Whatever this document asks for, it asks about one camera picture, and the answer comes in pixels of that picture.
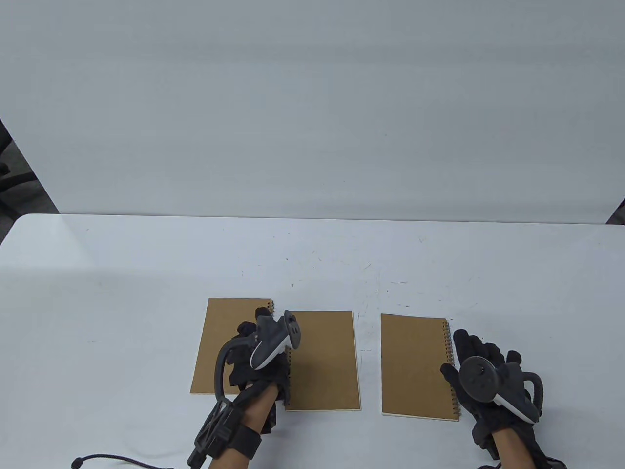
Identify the person's left hand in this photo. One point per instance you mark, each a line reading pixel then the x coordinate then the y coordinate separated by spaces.
pixel 268 378

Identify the person's right hand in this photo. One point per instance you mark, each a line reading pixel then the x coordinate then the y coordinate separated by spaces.
pixel 476 344

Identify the brown spiral notebook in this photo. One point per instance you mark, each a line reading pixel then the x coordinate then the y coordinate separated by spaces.
pixel 219 342
pixel 412 366
pixel 327 366

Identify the person's right forearm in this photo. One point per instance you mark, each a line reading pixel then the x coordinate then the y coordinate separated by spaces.
pixel 512 452

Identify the person's left forearm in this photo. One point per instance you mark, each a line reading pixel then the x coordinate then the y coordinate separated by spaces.
pixel 254 410

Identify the grey right hand controller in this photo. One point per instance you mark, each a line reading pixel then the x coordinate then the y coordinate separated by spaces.
pixel 476 378

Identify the grey hand controller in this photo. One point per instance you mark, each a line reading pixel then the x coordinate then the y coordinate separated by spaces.
pixel 476 378
pixel 273 337

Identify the grey left hand controller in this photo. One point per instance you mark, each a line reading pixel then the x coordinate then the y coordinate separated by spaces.
pixel 273 337

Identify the white backdrop board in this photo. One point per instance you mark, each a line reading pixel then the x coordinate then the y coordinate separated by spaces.
pixel 312 107

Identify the black office chair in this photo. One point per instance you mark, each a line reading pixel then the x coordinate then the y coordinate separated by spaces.
pixel 12 183

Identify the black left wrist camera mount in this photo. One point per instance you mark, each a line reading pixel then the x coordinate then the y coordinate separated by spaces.
pixel 215 425

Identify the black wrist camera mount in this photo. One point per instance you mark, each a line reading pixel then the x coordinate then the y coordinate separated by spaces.
pixel 215 425
pixel 549 461

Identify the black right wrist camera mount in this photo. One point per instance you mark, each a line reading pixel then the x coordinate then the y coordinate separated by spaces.
pixel 549 461

